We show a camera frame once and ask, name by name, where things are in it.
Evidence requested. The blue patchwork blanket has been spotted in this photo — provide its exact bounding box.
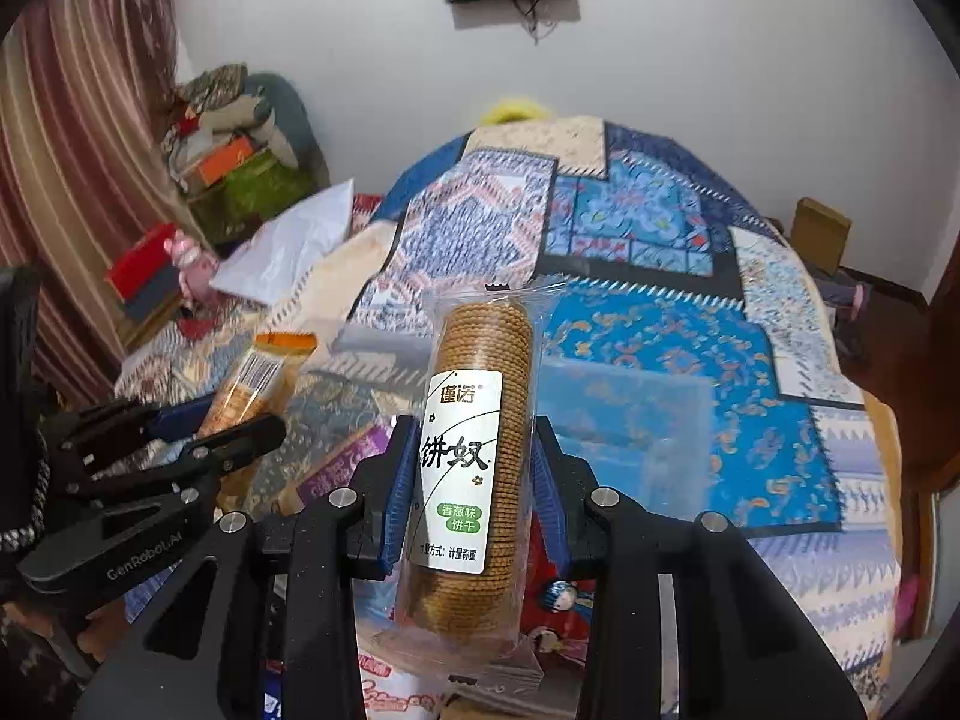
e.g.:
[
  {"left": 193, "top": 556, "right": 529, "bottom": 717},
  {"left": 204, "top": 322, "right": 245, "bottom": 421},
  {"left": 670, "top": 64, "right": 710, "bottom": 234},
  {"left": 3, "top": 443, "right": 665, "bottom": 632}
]
[{"left": 112, "top": 115, "right": 905, "bottom": 720}]

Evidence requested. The white label biscuit packet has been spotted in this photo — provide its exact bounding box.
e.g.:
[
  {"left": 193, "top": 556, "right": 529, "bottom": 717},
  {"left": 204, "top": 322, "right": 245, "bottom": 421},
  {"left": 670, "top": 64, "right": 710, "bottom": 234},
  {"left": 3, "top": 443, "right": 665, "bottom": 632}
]
[{"left": 390, "top": 277, "right": 572, "bottom": 700}]

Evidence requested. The red doll print packet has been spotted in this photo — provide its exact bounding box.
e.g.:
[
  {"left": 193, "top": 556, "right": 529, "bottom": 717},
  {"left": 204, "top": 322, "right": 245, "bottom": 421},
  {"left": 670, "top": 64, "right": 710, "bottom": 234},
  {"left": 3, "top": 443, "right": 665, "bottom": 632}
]
[{"left": 517, "top": 529, "right": 601, "bottom": 680}]

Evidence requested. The pink and white snack packet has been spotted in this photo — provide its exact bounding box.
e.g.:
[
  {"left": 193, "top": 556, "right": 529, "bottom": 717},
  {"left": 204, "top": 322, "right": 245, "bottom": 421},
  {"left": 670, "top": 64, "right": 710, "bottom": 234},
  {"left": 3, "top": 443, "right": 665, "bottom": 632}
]
[{"left": 358, "top": 649, "right": 458, "bottom": 720}]

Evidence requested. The clear plastic storage box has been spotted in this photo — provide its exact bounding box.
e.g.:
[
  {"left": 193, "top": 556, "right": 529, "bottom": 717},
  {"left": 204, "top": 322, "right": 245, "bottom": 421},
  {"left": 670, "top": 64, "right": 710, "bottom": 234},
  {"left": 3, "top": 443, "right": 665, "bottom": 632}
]
[{"left": 330, "top": 322, "right": 713, "bottom": 661}]

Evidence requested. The orange box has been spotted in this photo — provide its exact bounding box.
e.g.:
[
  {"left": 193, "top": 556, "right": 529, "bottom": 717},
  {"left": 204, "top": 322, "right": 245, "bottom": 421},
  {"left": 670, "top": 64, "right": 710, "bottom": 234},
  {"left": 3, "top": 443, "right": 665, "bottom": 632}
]
[{"left": 196, "top": 133, "right": 256, "bottom": 187}]

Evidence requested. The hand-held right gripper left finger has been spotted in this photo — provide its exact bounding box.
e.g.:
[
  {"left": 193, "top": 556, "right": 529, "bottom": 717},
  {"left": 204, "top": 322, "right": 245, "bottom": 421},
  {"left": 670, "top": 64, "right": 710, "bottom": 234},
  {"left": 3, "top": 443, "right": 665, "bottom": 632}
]
[{"left": 71, "top": 415, "right": 422, "bottom": 720}]

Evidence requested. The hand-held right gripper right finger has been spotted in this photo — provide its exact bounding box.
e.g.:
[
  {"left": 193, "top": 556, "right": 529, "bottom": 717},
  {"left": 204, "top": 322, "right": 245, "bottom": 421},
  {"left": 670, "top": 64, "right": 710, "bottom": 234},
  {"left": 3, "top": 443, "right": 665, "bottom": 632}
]
[{"left": 531, "top": 416, "right": 871, "bottom": 720}]

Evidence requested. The orange top biscuit packet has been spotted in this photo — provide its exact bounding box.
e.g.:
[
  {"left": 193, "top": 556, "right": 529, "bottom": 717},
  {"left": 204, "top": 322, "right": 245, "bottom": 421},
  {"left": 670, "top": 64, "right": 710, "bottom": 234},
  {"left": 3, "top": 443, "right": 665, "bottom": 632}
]
[{"left": 196, "top": 330, "right": 320, "bottom": 466}]

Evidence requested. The brown cardboard box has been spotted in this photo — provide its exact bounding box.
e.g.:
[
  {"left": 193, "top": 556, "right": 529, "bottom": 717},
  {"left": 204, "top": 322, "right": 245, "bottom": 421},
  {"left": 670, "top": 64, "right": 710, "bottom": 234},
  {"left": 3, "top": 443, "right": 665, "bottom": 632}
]
[{"left": 791, "top": 197, "right": 854, "bottom": 276}]

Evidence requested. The striped curtain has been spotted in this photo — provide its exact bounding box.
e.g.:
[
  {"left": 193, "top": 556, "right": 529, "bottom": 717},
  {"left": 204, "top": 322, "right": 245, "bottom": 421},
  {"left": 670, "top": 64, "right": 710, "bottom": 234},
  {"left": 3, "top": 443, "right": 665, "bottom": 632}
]
[{"left": 0, "top": 0, "right": 203, "bottom": 410}]

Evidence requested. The dark clothing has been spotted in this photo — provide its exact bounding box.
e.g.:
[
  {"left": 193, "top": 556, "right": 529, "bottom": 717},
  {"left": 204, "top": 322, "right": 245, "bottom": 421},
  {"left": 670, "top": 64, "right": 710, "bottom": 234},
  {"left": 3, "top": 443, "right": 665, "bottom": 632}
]
[{"left": 823, "top": 270, "right": 877, "bottom": 370}]

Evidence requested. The pile of clothes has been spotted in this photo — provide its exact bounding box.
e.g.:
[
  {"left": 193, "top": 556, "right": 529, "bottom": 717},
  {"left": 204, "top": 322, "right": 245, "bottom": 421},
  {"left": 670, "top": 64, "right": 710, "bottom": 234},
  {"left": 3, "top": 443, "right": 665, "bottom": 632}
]
[{"left": 160, "top": 64, "right": 331, "bottom": 192}]

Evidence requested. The black cable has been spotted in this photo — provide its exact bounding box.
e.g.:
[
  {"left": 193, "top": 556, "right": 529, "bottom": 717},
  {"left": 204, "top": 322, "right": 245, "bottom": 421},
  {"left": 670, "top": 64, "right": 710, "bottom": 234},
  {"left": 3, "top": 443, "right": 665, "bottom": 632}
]
[{"left": 514, "top": 0, "right": 563, "bottom": 46}]

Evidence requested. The grey box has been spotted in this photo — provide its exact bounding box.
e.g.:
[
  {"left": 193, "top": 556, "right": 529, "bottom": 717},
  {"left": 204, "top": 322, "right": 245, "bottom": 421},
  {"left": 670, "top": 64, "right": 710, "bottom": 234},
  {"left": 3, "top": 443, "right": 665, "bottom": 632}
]
[{"left": 120, "top": 270, "right": 185, "bottom": 327}]

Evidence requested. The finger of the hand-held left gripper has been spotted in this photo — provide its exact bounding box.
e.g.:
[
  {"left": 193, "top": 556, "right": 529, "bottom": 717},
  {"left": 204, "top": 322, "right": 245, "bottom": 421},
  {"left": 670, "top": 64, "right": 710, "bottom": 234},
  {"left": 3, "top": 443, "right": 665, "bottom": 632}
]
[
  {"left": 41, "top": 397, "right": 220, "bottom": 467},
  {"left": 75, "top": 412, "right": 288, "bottom": 505}
]

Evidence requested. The green box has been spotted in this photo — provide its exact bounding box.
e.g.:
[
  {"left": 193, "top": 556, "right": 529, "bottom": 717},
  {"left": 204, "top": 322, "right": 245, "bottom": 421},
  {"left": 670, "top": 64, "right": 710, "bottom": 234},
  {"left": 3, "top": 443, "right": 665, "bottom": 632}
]
[{"left": 187, "top": 148, "right": 317, "bottom": 245}]

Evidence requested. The pink doll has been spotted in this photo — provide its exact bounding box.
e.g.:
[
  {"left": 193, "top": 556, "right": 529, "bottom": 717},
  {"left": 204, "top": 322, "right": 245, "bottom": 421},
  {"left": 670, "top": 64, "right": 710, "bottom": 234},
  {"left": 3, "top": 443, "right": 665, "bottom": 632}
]
[{"left": 166, "top": 231, "right": 220, "bottom": 305}]

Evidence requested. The yellow fluffy item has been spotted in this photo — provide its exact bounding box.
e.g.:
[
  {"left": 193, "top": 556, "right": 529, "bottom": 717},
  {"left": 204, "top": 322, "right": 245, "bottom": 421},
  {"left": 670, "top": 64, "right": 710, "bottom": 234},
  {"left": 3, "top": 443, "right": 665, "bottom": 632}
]
[{"left": 480, "top": 94, "right": 557, "bottom": 126}]

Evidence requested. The red box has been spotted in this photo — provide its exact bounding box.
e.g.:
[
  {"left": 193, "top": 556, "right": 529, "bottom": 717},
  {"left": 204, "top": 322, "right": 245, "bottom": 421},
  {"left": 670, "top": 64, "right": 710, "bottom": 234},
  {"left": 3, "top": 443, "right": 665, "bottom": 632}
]
[{"left": 103, "top": 223, "right": 188, "bottom": 295}]

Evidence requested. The white plastic bag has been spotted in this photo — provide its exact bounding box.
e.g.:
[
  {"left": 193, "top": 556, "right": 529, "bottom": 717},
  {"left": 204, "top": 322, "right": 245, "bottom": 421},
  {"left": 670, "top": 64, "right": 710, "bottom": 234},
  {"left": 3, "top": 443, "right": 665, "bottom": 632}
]
[{"left": 208, "top": 178, "right": 355, "bottom": 308}]

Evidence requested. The purple snack packet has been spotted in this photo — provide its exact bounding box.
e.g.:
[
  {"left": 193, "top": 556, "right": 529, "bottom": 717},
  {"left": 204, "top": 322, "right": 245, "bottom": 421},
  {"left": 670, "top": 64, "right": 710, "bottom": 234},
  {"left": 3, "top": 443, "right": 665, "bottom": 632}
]
[{"left": 277, "top": 424, "right": 395, "bottom": 515}]

